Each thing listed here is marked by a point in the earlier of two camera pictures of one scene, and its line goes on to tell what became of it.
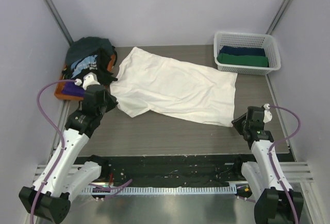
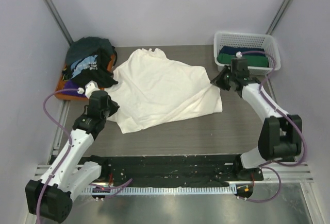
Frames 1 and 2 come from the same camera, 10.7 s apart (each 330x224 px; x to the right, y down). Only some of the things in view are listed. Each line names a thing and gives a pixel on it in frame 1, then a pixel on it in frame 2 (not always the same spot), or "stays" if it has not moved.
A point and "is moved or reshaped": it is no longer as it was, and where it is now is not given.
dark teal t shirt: [84, 47] stays
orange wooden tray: [58, 93] stays
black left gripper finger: [111, 105] -> [113, 109]
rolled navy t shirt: [242, 51] stays
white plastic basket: [249, 40] stays
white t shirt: [145, 83] is moved or reshaped
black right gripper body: [240, 123] -> [223, 80]
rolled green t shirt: [243, 60] stays
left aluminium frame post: [52, 7] stays
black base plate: [184, 170] stays
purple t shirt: [70, 88] stays
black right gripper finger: [240, 122] -> [223, 74]
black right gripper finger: [240, 127] -> [223, 84]
